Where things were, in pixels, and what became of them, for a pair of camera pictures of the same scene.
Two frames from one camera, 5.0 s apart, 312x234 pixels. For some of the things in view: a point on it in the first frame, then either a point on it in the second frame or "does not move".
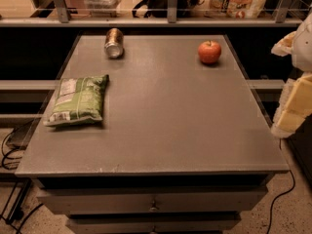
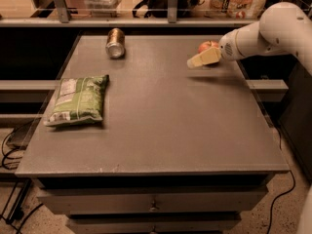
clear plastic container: x=101 y=1 does not move
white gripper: x=303 y=51 to x=228 y=48
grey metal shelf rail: x=64 y=19 does not move
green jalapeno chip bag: x=78 y=99 does not move
